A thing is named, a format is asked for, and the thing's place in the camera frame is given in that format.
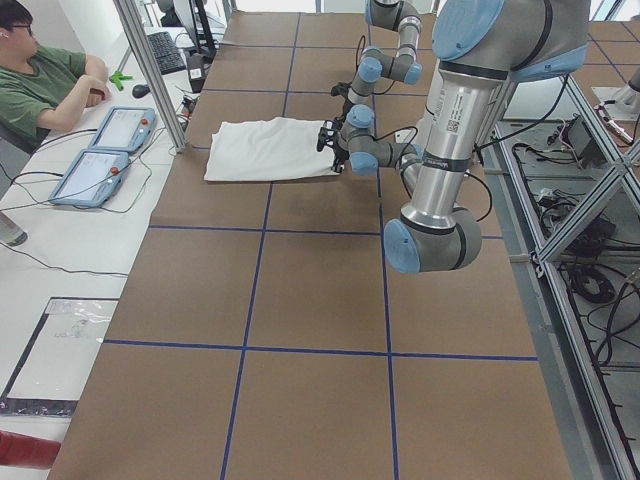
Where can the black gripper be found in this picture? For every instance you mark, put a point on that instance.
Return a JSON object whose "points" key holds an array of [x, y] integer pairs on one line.
{"points": [[346, 103], [339, 151]]}

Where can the white printed t-shirt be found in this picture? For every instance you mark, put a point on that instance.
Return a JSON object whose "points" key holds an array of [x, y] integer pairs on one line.
{"points": [[273, 150]]}

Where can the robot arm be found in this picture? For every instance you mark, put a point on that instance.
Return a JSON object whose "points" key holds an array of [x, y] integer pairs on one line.
{"points": [[402, 18], [479, 45]]}

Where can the black monitor stand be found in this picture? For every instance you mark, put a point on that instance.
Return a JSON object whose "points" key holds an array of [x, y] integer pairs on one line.
{"points": [[194, 20]]}

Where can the black keyboard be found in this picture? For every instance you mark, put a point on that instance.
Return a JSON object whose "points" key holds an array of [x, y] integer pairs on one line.
{"points": [[166, 53]]}

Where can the brown table mat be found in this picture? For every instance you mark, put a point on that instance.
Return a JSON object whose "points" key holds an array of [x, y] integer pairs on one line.
{"points": [[262, 335]]}

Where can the black computer mouse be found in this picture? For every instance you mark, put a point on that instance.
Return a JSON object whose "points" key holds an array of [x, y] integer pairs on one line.
{"points": [[140, 90]]}

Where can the far blue teach pendant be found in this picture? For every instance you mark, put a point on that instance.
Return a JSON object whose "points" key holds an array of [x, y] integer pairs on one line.
{"points": [[124, 129]]}

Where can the blue teach pendant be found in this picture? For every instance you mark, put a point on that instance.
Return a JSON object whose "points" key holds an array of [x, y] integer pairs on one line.
{"points": [[91, 179], [124, 129]]}

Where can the green plastic tool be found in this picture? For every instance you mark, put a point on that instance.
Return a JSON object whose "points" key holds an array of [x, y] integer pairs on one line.
{"points": [[117, 78]]}

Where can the near blue teach pendant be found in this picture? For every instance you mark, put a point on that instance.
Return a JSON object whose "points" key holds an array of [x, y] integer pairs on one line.
{"points": [[91, 179]]}

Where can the person in green shirt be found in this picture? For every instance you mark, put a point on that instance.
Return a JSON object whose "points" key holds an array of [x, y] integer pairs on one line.
{"points": [[43, 89]]}

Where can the clear plastic sheet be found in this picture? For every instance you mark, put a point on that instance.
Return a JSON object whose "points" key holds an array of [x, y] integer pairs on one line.
{"points": [[52, 371]]}

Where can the red cylinder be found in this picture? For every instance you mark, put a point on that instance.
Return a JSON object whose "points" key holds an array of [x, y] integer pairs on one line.
{"points": [[24, 451]]}

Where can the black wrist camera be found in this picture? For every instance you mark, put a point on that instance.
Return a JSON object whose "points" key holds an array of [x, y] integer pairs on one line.
{"points": [[340, 89], [328, 135]]}

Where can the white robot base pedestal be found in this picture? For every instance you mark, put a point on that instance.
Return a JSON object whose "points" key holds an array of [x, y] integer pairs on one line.
{"points": [[425, 124]]}

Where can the aluminium frame rack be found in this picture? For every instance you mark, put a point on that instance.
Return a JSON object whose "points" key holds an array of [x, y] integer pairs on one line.
{"points": [[565, 157]]}

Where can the aluminium frame post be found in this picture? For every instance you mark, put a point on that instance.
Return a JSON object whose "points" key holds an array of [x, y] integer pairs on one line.
{"points": [[138, 41]]}

